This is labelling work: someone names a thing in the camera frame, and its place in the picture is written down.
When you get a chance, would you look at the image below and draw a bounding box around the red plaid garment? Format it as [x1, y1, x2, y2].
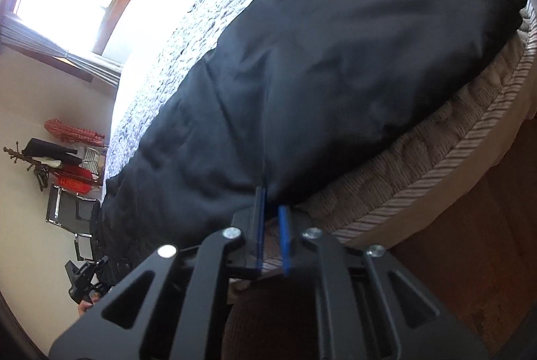
[44, 118, 107, 145]

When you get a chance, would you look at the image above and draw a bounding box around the red hanging garment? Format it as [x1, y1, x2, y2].
[54, 168, 104, 198]

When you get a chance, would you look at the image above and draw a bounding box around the white striped bag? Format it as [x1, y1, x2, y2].
[81, 147, 105, 177]

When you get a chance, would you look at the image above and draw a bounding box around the black chrome-frame chair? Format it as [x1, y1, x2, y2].
[45, 183, 102, 262]

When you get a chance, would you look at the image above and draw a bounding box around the black hanging garment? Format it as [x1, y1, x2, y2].
[22, 138, 83, 167]

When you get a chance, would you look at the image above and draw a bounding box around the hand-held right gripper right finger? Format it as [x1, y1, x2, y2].
[278, 205, 492, 360]

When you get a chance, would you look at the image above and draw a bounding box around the wooden coat rack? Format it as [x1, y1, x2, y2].
[3, 140, 55, 193]

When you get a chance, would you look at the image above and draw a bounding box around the black jacket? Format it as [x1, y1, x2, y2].
[90, 0, 528, 287]

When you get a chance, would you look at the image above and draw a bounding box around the beige striped-edge mattress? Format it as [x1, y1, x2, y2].
[235, 1, 537, 294]

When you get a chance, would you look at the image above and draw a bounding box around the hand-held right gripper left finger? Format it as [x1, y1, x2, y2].
[48, 186, 269, 360]

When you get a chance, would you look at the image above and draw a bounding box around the bed with grey quilt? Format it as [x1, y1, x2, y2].
[110, 0, 530, 143]

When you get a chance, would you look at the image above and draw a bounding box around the grey pleated curtain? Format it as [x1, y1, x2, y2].
[0, 14, 123, 86]

